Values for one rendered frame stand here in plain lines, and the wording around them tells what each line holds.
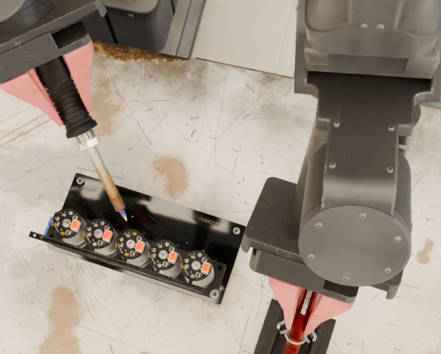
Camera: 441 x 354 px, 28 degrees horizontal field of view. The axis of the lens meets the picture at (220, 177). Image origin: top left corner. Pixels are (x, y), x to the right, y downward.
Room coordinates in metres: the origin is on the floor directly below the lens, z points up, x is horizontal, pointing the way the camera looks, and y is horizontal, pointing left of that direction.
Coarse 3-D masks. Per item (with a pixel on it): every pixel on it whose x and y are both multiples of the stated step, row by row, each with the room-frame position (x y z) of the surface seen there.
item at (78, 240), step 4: (64, 220) 0.19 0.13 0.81; (68, 220) 0.19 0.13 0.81; (64, 224) 0.19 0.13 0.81; (68, 224) 0.18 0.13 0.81; (84, 224) 0.19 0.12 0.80; (80, 232) 0.18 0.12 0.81; (76, 236) 0.18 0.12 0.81; (80, 236) 0.18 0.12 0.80; (64, 240) 0.18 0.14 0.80; (68, 240) 0.17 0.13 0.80; (72, 240) 0.17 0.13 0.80; (76, 240) 0.17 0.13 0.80; (80, 240) 0.18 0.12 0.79; (84, 240) 0.18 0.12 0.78; (76, 244) 0.17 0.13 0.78; (80, 244) 0.17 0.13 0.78; (84, 244) 0.18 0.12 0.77
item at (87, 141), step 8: (80, 136) 0.23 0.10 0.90; (88, 136) 0.22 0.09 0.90; (80, 144) 0.22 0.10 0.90; (88, 144) 0.22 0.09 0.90; (96, 144) 0.22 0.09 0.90; (88, 152) 0.21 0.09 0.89; (96, 152) 0.21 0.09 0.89; (96, 160) 0.21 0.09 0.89; (96, 168) 0.20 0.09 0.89; (104, 168) 0.20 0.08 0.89; (104, 176) 0.20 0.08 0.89; (104, 184) 0.19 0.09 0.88; (112, 184) 0.19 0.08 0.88; (112, 192) 0.19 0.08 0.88; (112, 200) 0.18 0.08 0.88; (120, 200) 0.18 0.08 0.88; (120, 208) 0.17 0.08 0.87
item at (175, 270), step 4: (160, 252) 0.15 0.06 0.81; (164, 252) 0.15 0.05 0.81; (160, 256) 0.15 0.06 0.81; (164, 256) 0.15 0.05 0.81; (180, 256) 0.15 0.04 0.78; (180, 260) 0.15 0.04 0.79; (176, 264) 0.14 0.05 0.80; (172, 268) 0.14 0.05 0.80; (176, 268) 0.14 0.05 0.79; (180, 268) 0.14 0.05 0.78; (160, 272) 0.14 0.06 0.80; (164, 272) 0.14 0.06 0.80; (168, 272) 0.14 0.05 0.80; (172, 272) 0.14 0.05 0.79; (176, 272) 0.14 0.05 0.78; (180, 272) 0.14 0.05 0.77; (172, 276) 0.14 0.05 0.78; (176, 276) 0.14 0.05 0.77
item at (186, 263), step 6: (192, 252) 0.15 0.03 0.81; (198, 252) 0.14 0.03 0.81; (204, 252) 0.14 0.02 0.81; (186, 258) 0.14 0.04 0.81; (192, 258) 0.14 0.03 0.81; (198, 258) 0.14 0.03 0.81; (204, 258) 0.14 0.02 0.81; (210, 258) 0.14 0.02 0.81; (180, 264) 0.14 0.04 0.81; (186, 264) 0.14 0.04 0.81; (186, 270) 0.13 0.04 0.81; (192, 270) 0.13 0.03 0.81; (198, 270) 0.13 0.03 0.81; (210, 270) 0.13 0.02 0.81; (186, 276) 0.13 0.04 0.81; (198, 276) 0.13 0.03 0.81; (204, 276) 0.12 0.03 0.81
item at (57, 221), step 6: (60, 210) 0.20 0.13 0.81; (66, 210) 0.20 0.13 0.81; (72, 210) 0.20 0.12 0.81; (54, 216) 0.19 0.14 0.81; (60, 216) 0.19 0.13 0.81; (66, 216) 0.19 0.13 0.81; (72, 216) 0.19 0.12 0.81; (78, 216) 0.19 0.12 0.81; (54, 222) 0.19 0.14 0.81; (60, 222) 0.19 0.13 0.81; (54, 228) 0.18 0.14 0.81; (60, 228) 0.18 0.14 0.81; (66, 228) 0.18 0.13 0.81; (60, 234) 0.18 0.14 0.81; (66, 234) 0.18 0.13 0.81; (72, 234) 0.18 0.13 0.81
